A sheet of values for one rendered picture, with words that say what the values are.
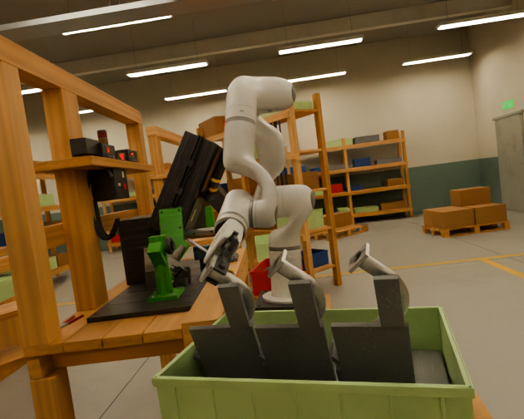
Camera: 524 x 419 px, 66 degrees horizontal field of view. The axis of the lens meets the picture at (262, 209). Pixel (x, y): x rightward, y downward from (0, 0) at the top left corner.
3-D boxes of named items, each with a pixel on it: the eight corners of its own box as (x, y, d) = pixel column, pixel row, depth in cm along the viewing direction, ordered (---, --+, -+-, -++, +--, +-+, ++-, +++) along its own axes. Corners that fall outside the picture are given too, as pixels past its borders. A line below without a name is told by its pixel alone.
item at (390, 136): (413, 217, 1013) (404, 128, 999) (289, 232, 1039) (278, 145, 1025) (407, 215, 1067) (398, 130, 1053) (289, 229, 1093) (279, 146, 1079)
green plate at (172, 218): (189, 249, 206) (185, 209, 209) (185, 247, 198) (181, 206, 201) (166, 252, 206) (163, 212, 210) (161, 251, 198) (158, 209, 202)
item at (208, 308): (249, 268, 288) (245, 247, 287) (227, 361, 138) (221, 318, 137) (229, 270, 288) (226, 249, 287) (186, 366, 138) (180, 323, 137)
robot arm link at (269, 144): (294, 223, 147) (253, 224, 153) (300, 206, 157) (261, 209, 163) (266, 86, 125) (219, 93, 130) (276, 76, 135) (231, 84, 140)
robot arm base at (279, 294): (313, 290, 161) (311, 244, 160) (311, 303, 142) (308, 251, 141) (266, 291, 164) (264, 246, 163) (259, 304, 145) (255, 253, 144)
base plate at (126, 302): (223, 258, 267) (223, 254, 267) (192, 310, 157) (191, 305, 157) (160, 265, 268) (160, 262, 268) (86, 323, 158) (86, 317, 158)
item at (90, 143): (101, 155, 187) (99, 140, 187) (87, 153, 172) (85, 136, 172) (86, 157, 188) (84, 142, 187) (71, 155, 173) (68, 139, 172)
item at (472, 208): (482, 224, 781) (478, 186, 777) (510, 229, 702) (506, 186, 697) (422, 233, 775) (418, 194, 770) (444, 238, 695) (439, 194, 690)
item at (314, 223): (309, 297, 455) (284, 83, 439) (210, 274, 641) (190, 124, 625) (343, 284, 487) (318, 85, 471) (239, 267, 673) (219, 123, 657)
